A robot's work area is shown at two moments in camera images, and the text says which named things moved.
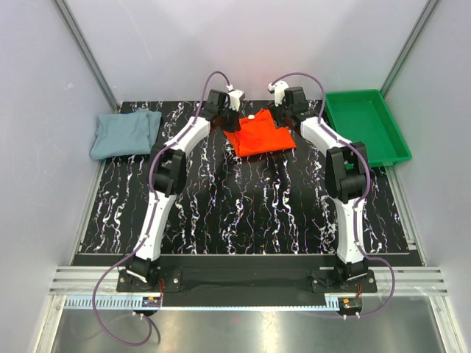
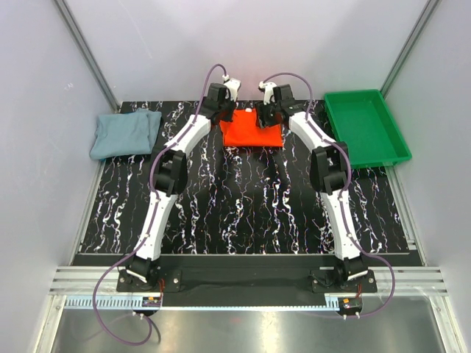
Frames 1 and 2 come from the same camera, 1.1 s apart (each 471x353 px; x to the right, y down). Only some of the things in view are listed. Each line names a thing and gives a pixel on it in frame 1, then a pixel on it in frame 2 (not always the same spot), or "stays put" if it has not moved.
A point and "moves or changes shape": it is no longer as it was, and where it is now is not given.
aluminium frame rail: [85, 281] stays put
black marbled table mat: [273, 204] stays put
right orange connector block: [350, 304] stays put
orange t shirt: [260, 135] moves or changes shape
